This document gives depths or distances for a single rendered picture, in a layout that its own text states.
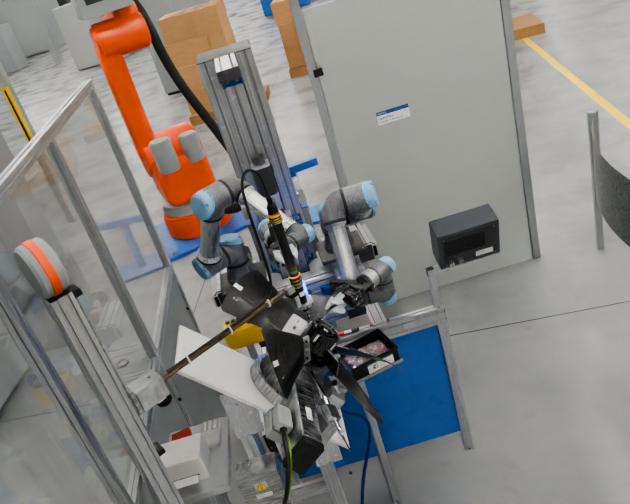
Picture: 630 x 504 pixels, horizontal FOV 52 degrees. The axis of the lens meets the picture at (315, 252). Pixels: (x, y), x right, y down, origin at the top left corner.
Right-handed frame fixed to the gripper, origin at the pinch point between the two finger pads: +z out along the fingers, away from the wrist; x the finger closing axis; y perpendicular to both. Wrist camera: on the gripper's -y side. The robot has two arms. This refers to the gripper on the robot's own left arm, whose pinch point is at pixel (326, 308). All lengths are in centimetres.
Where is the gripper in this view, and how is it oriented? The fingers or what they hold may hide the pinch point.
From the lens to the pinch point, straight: 245.8
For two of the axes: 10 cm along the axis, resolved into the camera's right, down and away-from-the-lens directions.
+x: 1.9, 8.2, 5.4
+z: -6.9, 5.0, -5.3
